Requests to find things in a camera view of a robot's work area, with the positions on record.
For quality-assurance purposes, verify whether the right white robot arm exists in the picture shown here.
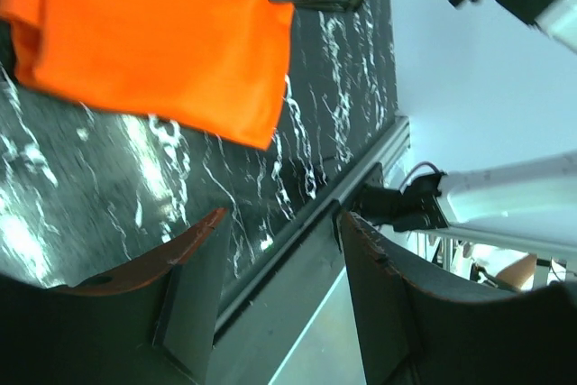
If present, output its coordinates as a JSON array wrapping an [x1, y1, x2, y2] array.
[[270, 0, 576, 256]]

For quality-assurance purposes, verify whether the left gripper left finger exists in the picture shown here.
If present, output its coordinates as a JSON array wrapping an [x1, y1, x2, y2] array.
[[1, 208, 231, 384]]

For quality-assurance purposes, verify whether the orange t-shirt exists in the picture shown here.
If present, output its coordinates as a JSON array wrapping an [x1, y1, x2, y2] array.
[[1, 0, 294, 150]]

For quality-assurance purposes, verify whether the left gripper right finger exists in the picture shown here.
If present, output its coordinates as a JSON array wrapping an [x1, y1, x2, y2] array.
[[339, 212, 576, 384]]

